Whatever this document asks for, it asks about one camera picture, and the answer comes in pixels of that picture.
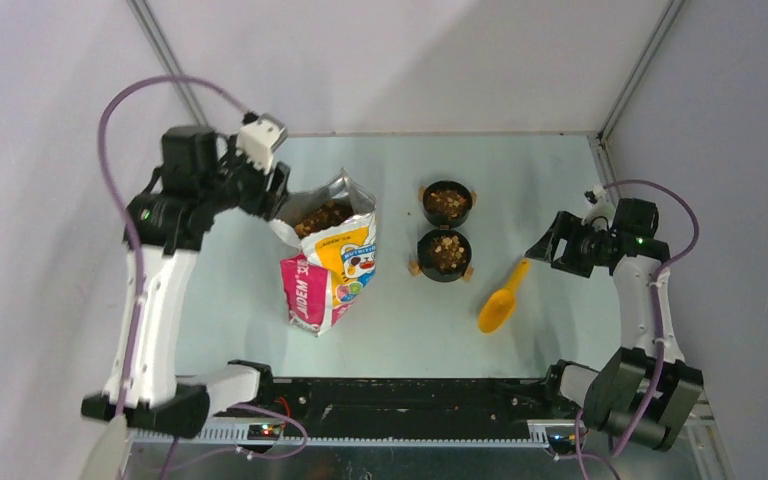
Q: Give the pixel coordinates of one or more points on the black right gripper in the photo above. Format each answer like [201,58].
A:
[566,226]

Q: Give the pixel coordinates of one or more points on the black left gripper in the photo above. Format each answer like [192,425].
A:
[258,205]

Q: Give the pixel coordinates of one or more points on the cat food bag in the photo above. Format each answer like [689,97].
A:
[330,268]

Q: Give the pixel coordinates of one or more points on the yellow plastic food scoop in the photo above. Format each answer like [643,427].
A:
[502,303]

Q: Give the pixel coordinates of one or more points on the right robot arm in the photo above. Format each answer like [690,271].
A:
[645,392]

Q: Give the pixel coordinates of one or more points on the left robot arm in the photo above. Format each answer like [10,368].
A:
[171,216]

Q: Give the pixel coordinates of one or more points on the pet food kibble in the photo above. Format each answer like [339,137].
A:
[331,214]

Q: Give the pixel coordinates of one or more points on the black bowl paw print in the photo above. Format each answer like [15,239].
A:
[444,256]

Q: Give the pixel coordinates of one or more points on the black bowl fishbone print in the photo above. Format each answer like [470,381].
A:
[446,203]

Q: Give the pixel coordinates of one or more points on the perforated metal strip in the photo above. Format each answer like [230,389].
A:
[532,434]

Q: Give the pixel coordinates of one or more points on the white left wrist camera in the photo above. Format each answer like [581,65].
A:
[259,136]

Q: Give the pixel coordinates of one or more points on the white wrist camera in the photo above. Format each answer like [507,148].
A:
[602,210]
[259,136]

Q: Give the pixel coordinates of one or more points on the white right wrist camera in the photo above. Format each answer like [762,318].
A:
[602,210]

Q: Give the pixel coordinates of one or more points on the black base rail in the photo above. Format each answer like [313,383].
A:
[402,406]

